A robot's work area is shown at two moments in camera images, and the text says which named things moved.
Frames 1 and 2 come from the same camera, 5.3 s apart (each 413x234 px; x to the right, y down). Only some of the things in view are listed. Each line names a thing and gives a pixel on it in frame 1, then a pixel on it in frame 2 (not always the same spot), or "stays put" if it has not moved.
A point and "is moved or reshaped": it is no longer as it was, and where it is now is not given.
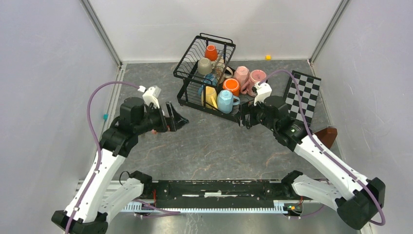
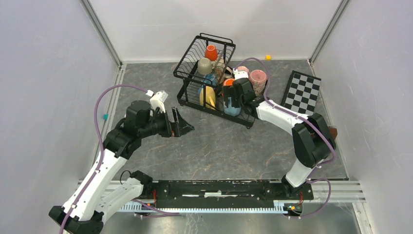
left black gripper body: (153, 118) stays put
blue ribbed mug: (209, 79) stays put
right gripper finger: (241, 116) -> (227, 92)
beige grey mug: (204, 66) stays put
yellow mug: (211, 97) stays put
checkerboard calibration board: (308, 87) stays put
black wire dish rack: (207, 80) stays put
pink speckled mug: (256, 76) stays put
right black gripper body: (263, 119) -> (243, 101)
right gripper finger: (250, 113) -> (237, 95)
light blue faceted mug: (226, 100) is moved or reshaped
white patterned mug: (219, 69) stays put
